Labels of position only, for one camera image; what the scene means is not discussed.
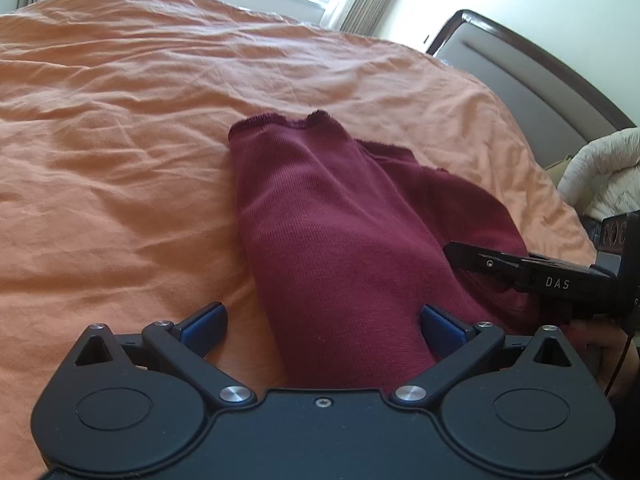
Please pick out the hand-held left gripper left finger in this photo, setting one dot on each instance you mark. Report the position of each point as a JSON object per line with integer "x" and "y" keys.
{"x": 202, "y": 329}

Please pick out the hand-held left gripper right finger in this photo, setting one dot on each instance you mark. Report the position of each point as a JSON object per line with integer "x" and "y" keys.
{"x": 440, "y": 331}

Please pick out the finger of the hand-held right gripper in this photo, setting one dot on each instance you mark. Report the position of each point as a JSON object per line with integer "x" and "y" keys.
{"x": 480, "y": 260}

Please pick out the maroon knit shirt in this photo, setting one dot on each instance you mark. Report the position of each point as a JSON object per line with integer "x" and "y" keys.
{"x": 325, "y": 240}

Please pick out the person's right hand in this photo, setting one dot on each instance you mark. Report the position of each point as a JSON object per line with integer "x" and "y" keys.
{"x": 607, "y": 355}

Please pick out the white puffy jacket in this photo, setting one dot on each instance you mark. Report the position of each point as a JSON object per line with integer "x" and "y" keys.
{"x": 605, "y": 170}

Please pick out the dark wooden padded headboard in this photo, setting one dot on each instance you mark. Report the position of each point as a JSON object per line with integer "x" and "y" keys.
{"x": 525, "y": 75}

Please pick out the orange bed sheet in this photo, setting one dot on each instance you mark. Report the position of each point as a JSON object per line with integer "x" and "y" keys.
{"x": 125, "y": 135}

